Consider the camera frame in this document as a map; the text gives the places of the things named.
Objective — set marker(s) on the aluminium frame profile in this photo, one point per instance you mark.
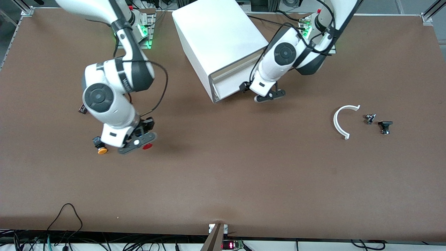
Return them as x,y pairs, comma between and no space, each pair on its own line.
27,7
430,14

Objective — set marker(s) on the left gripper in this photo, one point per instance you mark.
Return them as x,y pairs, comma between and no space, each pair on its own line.
245,86

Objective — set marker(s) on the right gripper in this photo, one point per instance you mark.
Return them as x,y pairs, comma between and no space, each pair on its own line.
145,125

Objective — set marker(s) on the small black button part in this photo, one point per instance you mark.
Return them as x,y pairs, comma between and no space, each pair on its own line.
385,125

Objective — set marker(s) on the grey camera post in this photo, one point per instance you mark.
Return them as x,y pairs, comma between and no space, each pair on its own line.
214,240

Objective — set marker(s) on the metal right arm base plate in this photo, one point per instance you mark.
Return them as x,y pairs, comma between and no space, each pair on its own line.
148,33

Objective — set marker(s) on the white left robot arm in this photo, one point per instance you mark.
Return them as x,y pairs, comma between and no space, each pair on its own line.
284,54

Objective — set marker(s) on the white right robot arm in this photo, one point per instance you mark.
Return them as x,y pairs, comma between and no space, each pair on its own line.
104,97

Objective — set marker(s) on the device with red display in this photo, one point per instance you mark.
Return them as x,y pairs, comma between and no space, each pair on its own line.
232,245

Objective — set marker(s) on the white drawer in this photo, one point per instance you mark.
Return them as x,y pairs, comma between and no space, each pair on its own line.
237,78

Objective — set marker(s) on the white curved plastic arc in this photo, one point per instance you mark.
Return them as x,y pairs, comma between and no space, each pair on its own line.
335,122

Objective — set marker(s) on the small grey metal part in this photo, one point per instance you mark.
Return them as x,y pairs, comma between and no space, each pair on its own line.
370,119

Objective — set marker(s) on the white drawer cabinet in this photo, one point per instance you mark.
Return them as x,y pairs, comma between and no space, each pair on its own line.
216,31

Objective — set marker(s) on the yellow mushroom push button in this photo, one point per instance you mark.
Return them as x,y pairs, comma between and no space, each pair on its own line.
101,150

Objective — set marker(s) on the dark cylindrical capacitor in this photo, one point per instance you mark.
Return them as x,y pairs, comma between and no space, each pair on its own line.
82,109

